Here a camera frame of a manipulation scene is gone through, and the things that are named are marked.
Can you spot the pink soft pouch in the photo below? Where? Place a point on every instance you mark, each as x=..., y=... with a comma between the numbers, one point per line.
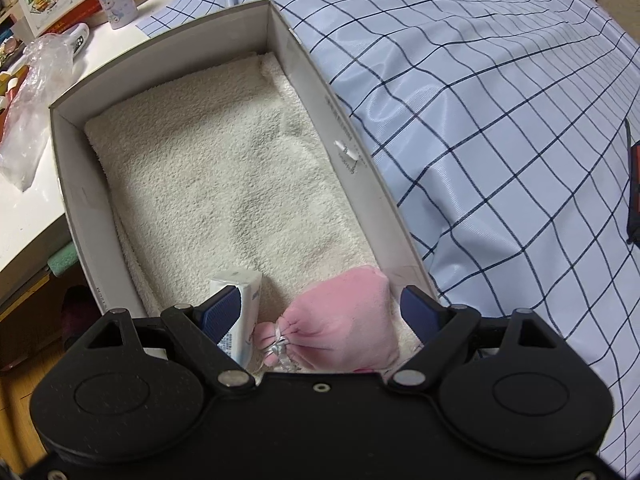
x=340, y=320

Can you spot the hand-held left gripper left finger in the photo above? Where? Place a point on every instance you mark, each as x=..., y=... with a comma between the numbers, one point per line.
x=222, y=316

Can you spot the clear plastic bag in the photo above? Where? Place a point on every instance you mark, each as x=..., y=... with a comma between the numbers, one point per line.
x=30, y=110

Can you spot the white checkered cloth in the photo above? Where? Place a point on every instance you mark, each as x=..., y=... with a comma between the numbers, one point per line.
x=500, y=110

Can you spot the white cardboard box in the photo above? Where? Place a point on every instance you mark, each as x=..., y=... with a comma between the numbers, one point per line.
x=300, y=70

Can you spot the white handheld thermometer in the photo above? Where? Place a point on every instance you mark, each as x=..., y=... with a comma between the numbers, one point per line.
x=77, y=40

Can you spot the red box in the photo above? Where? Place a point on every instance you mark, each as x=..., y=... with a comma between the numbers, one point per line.
x=90, y=10

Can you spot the small white carton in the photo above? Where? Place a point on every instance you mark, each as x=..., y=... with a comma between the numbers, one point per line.
x=248, y=310

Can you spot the green foam piece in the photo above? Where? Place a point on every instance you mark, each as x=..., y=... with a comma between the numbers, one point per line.
x=62, y=261

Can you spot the desk calendar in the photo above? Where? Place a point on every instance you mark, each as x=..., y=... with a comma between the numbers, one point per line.
x=45, y=0

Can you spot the red black handheld device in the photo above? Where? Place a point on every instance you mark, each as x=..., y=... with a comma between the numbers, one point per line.
x=635, y=185

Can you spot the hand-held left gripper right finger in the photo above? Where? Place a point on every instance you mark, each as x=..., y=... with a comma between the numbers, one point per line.
x=417, y=311

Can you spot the cream terry towel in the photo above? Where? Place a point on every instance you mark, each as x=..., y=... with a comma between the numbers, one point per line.
x=210, y=160

